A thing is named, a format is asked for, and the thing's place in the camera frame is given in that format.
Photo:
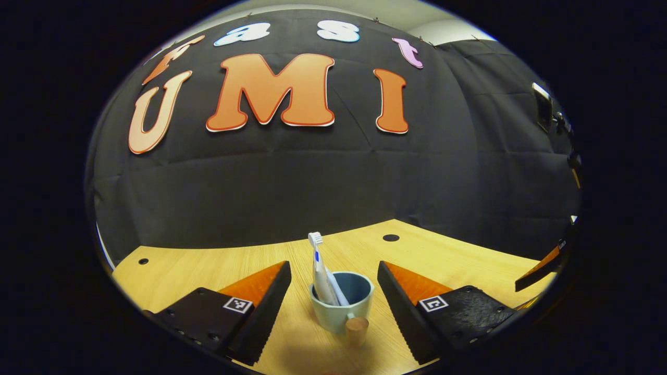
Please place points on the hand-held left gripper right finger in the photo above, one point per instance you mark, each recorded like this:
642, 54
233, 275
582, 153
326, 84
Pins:
401, 317

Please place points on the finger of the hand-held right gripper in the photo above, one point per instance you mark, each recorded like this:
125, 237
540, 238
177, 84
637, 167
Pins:
539, 273

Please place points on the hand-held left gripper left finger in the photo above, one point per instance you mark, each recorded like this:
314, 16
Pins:
266, 317

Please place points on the light blue cup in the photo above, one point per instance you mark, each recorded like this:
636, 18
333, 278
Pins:
333, 315

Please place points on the white toothbrush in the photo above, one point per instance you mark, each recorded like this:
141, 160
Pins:
315, 239

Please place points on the wooden desktop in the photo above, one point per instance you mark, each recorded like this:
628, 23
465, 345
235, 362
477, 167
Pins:
208, 271

